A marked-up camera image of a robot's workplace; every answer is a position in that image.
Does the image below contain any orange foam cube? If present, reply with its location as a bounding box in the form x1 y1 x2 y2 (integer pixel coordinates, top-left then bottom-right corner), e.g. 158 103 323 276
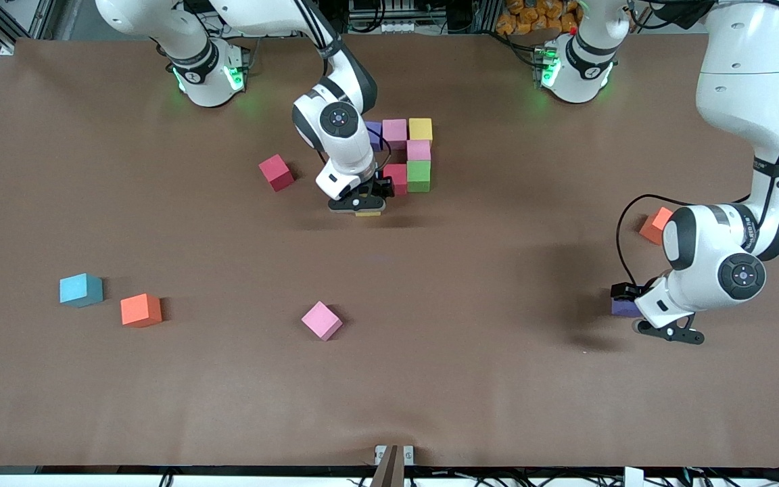
120 293 163 329
638 206 674 246

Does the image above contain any light blue foam cube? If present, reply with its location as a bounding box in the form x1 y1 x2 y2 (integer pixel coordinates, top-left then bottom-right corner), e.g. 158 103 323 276
60 273 104 308

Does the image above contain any brown table cover sheet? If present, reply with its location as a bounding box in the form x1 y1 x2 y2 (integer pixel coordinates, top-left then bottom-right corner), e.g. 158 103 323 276
0 32 779 469

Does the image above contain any metal clamp bracket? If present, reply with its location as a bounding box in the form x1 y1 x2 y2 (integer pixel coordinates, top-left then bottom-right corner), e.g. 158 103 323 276
374 444 415 467

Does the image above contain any green foam cube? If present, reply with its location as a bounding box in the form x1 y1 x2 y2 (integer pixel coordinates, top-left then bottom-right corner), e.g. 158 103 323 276
407 160 431 193

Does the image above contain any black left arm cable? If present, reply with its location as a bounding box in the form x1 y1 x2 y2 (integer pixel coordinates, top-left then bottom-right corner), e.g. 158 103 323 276
616 195 693 290

